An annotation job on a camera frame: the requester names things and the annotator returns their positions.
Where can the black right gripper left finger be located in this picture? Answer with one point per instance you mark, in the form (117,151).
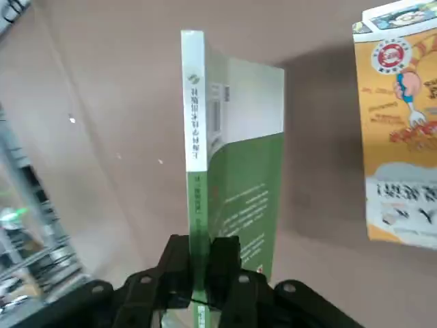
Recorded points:
(164,280)

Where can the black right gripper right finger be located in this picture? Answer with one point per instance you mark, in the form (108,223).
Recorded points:
(232,283)

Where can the green and white book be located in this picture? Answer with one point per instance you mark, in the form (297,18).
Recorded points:
(239,171)

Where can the orange cartoon cover book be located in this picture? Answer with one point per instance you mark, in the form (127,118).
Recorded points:
(392,136)

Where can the aluminium frame rail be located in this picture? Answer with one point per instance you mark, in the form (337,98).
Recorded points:
(41,218)

